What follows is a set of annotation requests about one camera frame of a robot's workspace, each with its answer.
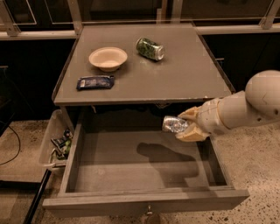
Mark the snack packets in bin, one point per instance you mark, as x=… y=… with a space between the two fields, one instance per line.
x=62 y=146

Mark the grey wooden cabinet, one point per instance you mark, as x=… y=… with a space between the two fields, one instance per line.
x=187 y=73

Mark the green soda can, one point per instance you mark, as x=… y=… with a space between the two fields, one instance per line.
x=150 y=49

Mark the metal drawer handle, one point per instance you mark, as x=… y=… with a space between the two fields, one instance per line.
x=149 y=211

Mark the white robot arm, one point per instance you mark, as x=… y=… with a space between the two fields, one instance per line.
x=257 y=105

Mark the white railing frame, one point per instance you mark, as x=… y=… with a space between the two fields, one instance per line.
x=65 y=19

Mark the open grey top drawer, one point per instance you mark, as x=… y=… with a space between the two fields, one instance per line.
x=121 y=162

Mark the blue snack packet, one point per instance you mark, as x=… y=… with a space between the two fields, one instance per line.
x=95 y=82

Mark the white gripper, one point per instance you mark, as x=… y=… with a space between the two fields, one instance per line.
x=209 y=117

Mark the white paper bowl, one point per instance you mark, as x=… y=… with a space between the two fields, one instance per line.
x=108 y=59

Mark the clear plastic bin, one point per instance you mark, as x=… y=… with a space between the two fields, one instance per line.
x=55 y=129

